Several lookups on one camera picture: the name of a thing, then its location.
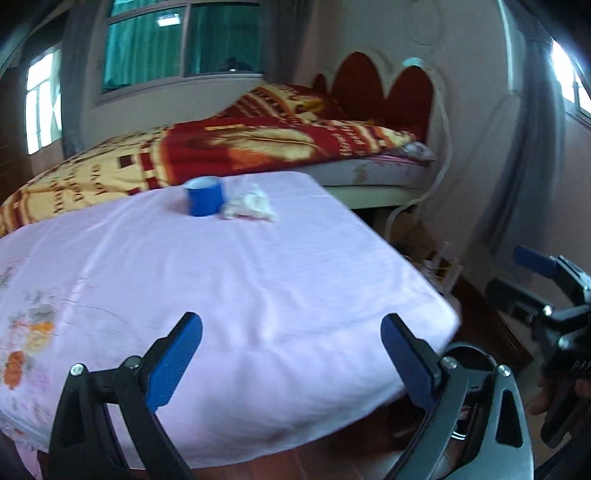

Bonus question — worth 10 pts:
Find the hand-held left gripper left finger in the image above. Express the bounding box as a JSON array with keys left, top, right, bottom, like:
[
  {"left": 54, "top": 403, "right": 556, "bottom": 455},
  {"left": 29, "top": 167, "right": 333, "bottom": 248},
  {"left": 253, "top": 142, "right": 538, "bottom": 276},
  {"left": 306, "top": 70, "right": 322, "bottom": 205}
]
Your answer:
[{"left": 47, "top": 311, "right": 204, "bottom": 480}]

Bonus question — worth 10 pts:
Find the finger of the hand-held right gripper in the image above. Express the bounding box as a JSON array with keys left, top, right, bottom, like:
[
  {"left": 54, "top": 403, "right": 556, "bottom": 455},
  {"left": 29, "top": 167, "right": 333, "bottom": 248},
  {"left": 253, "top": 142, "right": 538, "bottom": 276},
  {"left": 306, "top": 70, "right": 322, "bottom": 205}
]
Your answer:
[
  {"left": 514, "top": 246, "right": 591, "bottom": 304},
  {"left": 485, "top": 276, "right": 551, "bottom": 325}
]

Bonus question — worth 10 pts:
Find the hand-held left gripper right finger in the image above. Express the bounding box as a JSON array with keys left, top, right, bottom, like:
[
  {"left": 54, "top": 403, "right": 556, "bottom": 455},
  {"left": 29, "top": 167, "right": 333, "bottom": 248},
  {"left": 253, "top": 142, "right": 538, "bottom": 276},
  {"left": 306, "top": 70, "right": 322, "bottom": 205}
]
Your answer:
[{"left": 380, "top": 313, "right": 536, "bottom": 480}]

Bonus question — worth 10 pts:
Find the blue paper cup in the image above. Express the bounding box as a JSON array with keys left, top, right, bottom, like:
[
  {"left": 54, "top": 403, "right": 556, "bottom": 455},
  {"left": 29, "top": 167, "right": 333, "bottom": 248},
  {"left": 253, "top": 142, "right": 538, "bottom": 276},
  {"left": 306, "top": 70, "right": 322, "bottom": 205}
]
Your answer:
[{"left": 184, "top": 175, "right": 225, "bottom": 217}]

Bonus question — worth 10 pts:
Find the person's right hand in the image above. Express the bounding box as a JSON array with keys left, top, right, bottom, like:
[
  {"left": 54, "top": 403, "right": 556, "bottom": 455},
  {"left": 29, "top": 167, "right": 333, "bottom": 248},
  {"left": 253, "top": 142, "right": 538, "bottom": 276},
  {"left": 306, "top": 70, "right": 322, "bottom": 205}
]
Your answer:
[{"left": 526, "top": 376, "right": 559, "bottom": 416}]

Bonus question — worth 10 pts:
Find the pink tablecloth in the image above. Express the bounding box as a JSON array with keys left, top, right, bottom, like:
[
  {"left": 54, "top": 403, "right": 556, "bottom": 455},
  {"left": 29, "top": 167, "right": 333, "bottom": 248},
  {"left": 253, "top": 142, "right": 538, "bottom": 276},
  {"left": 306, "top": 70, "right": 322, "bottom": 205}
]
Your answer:
[{"left": 0, "top": 171, "right": 462, "bottom": 467}]

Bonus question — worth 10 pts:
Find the grey hanging curtain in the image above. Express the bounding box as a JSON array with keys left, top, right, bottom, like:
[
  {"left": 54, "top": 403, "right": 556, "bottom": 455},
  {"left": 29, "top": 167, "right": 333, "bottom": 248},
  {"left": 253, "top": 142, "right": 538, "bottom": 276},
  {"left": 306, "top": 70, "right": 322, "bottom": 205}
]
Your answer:
[{"left": 503, "top": 0, "right": 573, "bottom": 259}]

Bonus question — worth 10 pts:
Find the crumpled white tissue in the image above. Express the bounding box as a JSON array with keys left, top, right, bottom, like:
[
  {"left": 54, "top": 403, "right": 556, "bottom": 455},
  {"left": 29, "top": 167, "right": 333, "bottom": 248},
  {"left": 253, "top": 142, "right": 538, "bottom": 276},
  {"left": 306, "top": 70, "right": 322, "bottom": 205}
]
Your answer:
[{"left": 218, "top": 182, "right": 279, "bottom": 223}]

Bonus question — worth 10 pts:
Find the grey mattress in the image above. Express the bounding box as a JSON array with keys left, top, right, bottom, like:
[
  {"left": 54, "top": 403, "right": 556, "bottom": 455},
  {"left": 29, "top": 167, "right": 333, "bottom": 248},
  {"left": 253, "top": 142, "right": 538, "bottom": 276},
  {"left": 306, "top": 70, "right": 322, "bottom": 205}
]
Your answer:
[{"left": 309, "top": 154, "right": 437, "bottom": 188}]

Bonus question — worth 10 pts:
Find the bright window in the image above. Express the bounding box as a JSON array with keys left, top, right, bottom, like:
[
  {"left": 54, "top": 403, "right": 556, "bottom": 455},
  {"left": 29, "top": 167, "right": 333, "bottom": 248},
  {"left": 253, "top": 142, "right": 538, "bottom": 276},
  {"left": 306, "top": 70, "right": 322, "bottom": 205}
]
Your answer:
[{"left": 549, "top": 37, "right": 591, "bottom": 125}]

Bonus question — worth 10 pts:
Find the red and yellow patterned blanket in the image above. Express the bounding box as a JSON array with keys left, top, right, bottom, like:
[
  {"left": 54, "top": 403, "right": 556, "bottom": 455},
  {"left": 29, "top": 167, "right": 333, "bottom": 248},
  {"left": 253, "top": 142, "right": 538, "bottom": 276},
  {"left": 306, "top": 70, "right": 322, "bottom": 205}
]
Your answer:
[{"left": 0, "top": 83, "right": 437, "bottom": 238}]

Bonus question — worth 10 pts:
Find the red padded headboard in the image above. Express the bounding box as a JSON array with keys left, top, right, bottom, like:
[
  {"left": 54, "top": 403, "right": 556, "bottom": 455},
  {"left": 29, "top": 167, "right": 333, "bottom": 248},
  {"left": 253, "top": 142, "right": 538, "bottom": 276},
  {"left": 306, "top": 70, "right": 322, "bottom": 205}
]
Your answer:
[{"left": 311, "top": 51, "right": 446, "bottom": 153}]

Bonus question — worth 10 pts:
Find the narrow side window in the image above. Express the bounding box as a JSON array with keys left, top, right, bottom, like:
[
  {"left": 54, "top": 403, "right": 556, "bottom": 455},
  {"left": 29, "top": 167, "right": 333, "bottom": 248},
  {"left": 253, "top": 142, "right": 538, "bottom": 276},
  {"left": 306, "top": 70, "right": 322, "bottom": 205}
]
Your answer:
[{"left": 23, "top": 46, "right": 65, "bottom": 158}]

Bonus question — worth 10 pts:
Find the green curtain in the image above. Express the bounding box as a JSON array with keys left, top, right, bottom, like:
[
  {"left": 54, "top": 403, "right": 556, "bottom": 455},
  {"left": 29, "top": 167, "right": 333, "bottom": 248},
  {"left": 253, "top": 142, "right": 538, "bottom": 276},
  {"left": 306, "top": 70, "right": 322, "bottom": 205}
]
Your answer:
[{"left": 102, "top": 4, "right": 264, "bottom": 90}]

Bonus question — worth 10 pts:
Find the white bed frame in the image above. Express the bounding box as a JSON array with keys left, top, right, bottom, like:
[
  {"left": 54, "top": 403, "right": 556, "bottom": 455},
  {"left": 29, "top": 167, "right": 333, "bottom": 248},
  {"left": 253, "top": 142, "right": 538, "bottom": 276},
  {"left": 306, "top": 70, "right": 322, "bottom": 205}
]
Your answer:
[{"left": 323, "top": 182, "right": 428, "bottom": 210}]

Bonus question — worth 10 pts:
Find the window with white frame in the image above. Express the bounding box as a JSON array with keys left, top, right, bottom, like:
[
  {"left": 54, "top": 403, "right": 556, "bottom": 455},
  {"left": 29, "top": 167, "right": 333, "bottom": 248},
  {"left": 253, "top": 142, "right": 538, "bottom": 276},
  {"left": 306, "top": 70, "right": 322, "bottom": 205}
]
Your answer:
[{"left": 95, "top": 0, "right": 266, "bottom": 109}]

